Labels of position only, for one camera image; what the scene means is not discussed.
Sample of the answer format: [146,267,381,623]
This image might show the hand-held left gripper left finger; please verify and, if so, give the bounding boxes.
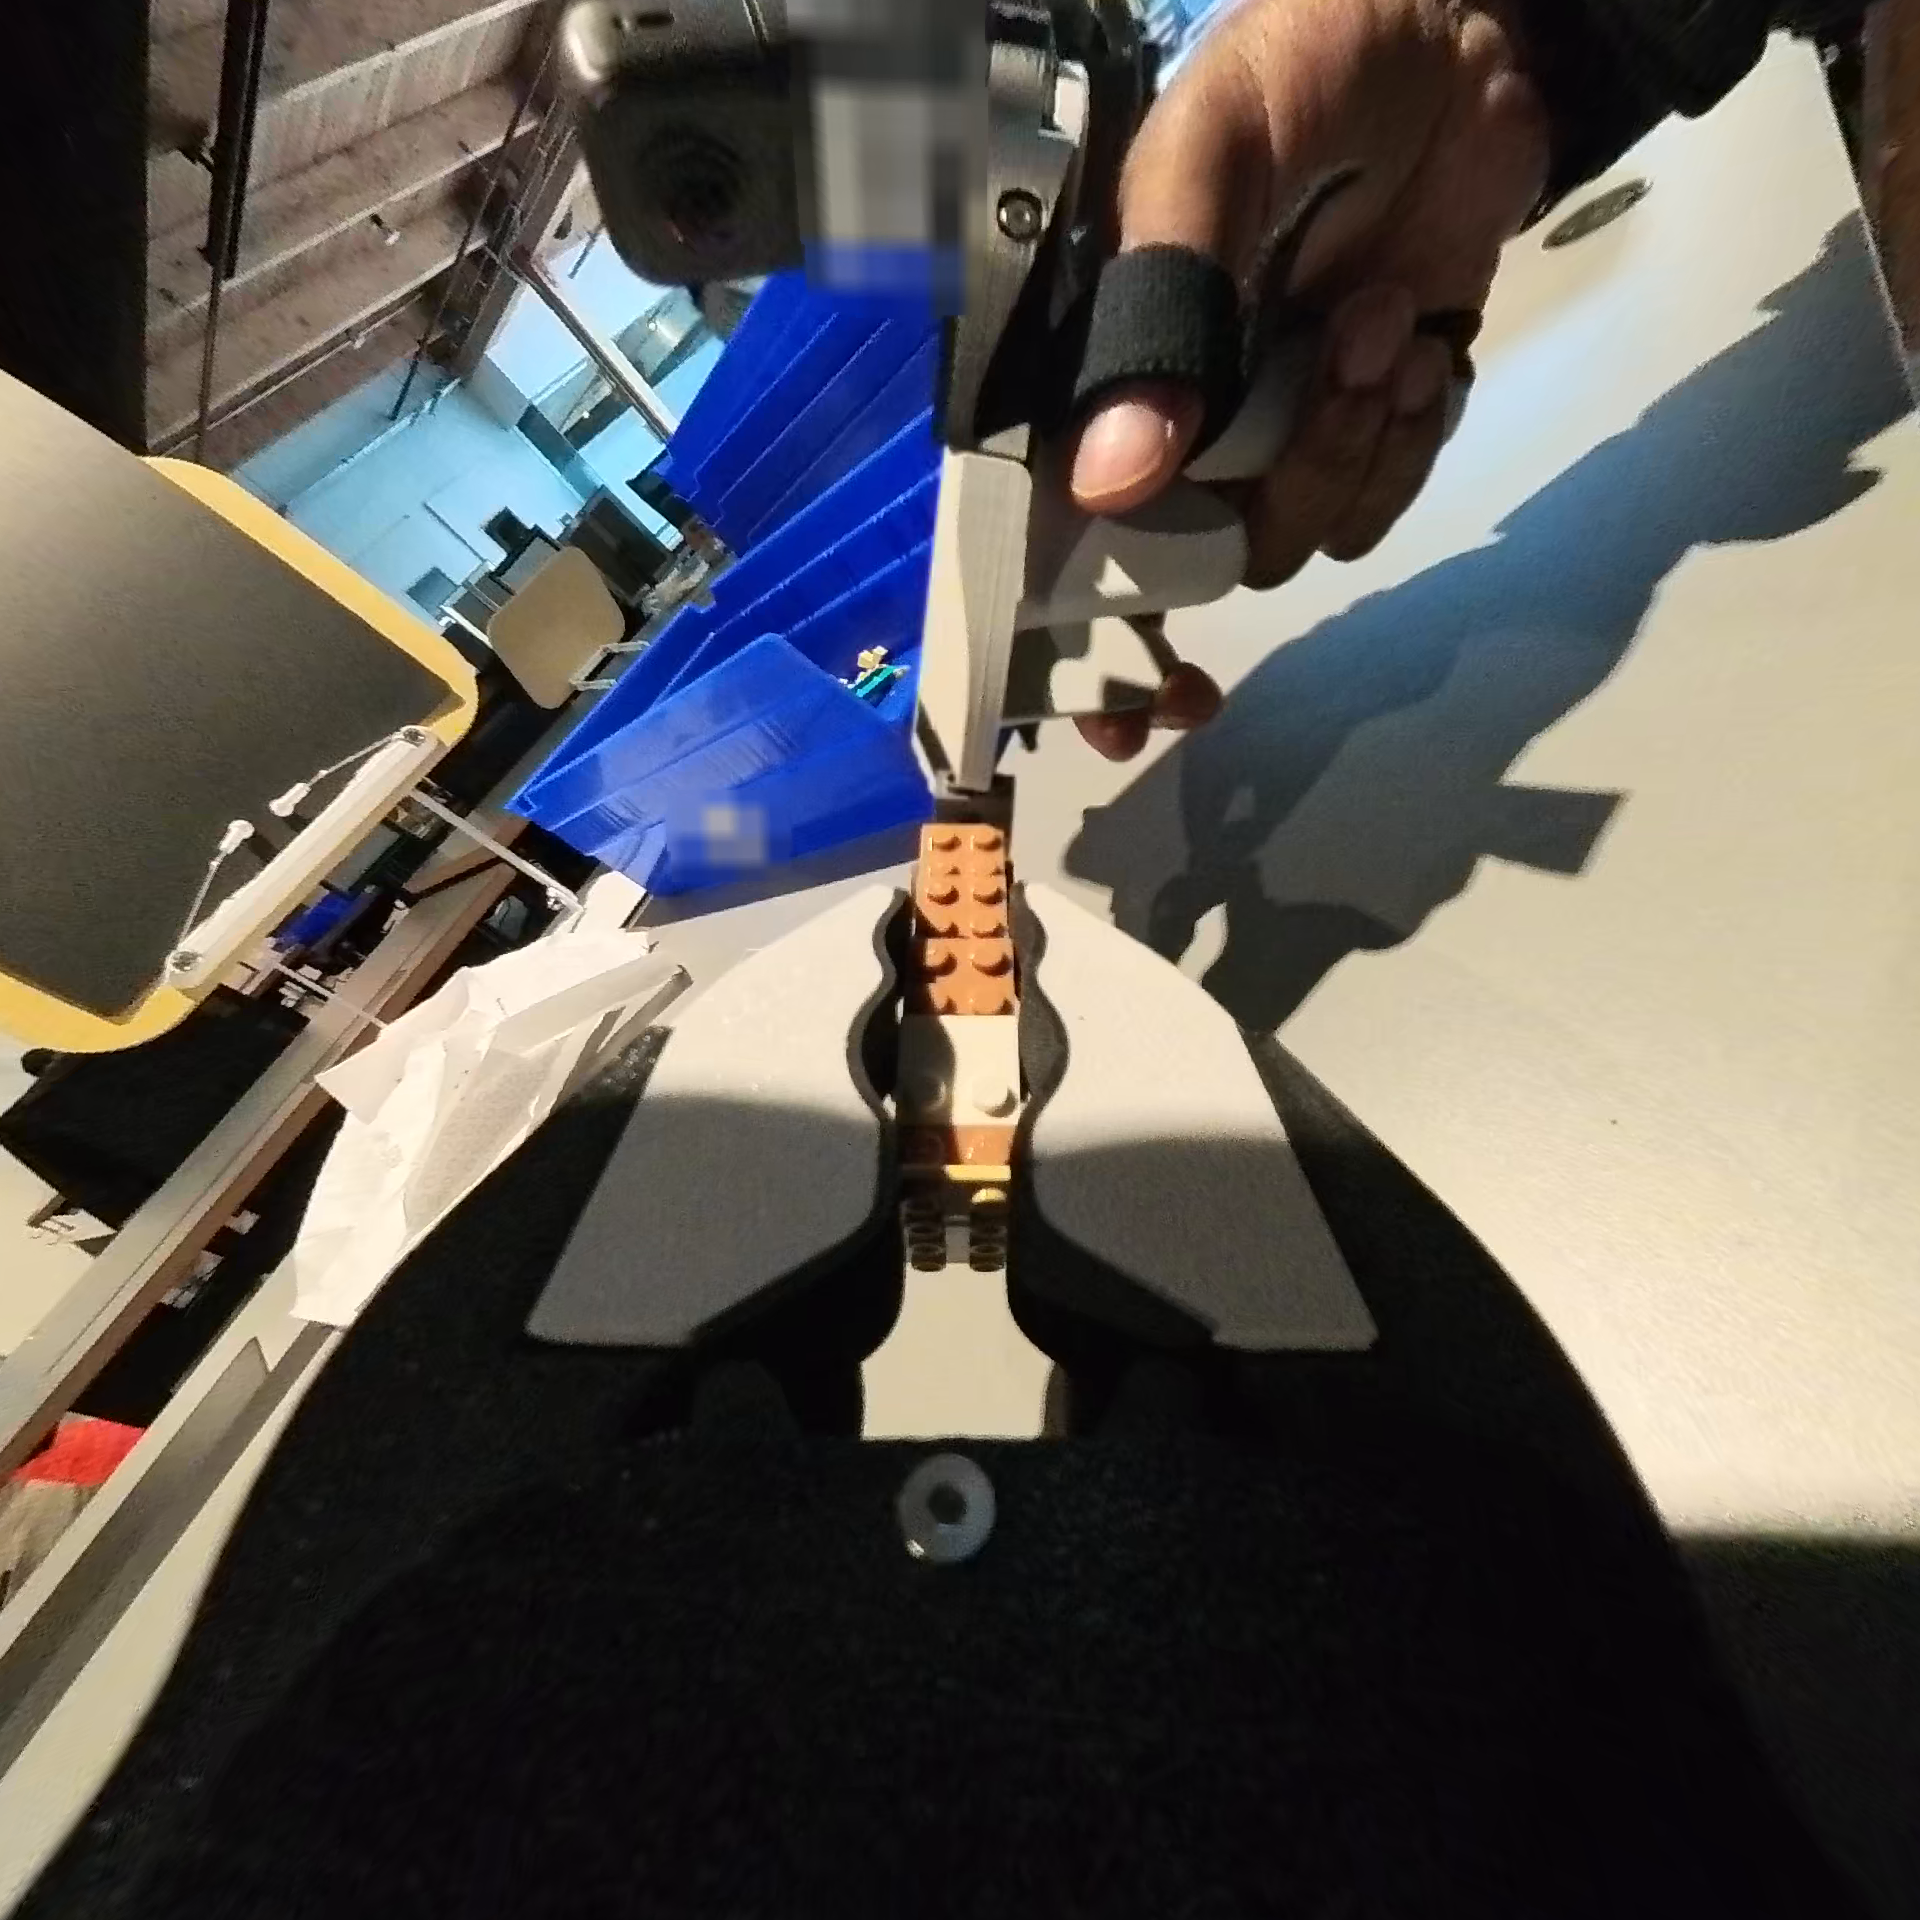
[526,885,912,1427]

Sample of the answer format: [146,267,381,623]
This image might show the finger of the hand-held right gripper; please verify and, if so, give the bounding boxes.
[912,449,1037,797]

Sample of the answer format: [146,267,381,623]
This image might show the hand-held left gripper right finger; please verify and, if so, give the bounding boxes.
[1001,885,1379,1427]

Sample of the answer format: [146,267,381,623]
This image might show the orange toy brick model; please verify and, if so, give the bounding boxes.
[893,823,1037,1281]

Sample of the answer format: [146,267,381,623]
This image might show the person's right forearm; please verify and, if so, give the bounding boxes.
[1516,0,1877,218]

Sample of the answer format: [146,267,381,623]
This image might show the grey desk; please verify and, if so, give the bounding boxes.
[0,23,1920,1845]

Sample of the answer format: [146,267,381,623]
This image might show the background wooden desk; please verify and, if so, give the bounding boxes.
[0,856,533,1476]

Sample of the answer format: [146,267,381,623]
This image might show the person's right hand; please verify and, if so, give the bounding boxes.
[1069,0,1563,767]

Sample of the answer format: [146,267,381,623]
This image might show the stack of blue plastic bins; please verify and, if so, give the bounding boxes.
[645,267,948,663]

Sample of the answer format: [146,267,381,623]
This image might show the beige chair backrest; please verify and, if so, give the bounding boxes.
[481,542,623,702]

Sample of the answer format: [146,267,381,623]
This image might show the red object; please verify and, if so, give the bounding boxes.
[0,1414,146,1489]

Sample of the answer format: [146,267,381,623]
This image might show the dark board with yellow rim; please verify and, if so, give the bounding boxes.
[0,371,481,1038]

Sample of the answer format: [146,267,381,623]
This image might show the desk cable grommet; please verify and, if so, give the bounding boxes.
[1540,182,1656,245]

